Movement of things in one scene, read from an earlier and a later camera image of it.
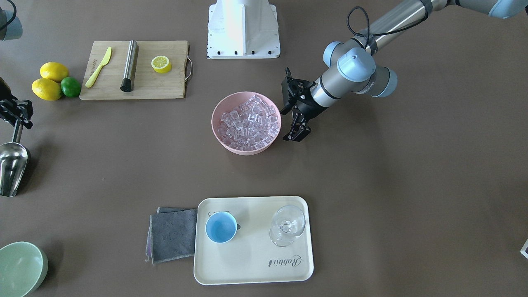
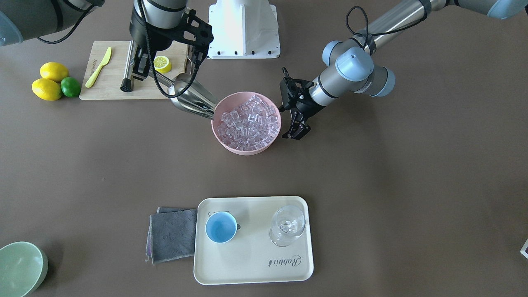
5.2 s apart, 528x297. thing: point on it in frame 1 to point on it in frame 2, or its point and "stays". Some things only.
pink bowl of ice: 246,123 stays
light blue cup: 221,227 stays
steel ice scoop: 14,158 to 196,99
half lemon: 161,64 stays
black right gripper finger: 26,120 to 142,64
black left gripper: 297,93 stays
